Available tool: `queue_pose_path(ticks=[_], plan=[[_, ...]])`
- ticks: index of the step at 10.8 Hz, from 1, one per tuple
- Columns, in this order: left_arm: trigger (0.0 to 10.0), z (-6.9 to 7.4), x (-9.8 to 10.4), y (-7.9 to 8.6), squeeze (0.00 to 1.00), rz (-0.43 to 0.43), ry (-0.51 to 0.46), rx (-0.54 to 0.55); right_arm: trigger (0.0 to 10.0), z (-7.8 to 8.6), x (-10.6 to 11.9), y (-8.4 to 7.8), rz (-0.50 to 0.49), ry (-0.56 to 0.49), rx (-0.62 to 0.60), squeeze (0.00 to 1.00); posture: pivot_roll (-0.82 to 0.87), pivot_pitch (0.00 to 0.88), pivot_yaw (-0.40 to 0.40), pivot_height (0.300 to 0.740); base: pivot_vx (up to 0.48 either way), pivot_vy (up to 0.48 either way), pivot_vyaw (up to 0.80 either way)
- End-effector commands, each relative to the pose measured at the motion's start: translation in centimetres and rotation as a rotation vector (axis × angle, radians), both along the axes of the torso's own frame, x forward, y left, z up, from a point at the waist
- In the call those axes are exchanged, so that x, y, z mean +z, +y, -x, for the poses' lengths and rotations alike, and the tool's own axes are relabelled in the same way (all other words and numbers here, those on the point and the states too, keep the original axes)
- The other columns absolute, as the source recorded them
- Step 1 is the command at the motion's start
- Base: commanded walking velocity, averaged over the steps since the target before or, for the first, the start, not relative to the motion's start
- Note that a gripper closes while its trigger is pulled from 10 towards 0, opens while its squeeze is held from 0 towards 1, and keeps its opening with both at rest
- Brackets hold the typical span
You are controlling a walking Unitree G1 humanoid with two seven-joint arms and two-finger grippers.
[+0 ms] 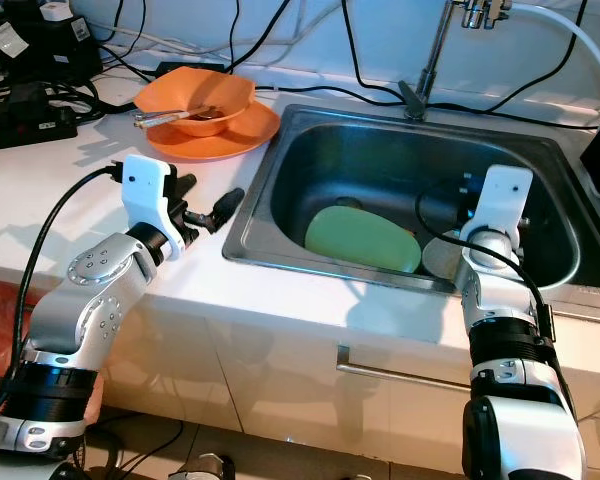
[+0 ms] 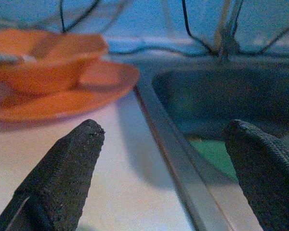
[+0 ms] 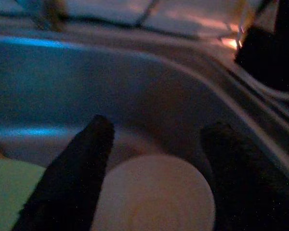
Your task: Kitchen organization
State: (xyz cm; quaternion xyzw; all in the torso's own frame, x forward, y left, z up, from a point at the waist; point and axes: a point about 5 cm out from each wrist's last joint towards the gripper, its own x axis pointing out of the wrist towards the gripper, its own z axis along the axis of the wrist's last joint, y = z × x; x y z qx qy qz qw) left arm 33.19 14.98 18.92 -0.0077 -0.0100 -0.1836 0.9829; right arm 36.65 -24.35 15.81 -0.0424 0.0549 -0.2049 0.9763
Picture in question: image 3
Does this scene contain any stainless steel kitchen sink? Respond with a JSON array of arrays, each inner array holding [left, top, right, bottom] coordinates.
[[0, 21, 289, 191]]

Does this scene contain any black blocky object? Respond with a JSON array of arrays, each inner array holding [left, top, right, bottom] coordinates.
[[235, 0, 289, 92]]

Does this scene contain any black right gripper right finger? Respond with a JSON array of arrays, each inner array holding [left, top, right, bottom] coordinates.
[[200, 122, 289, 231]]

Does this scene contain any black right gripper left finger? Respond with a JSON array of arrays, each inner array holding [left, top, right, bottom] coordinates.
[[13, 115, 115, 231]]

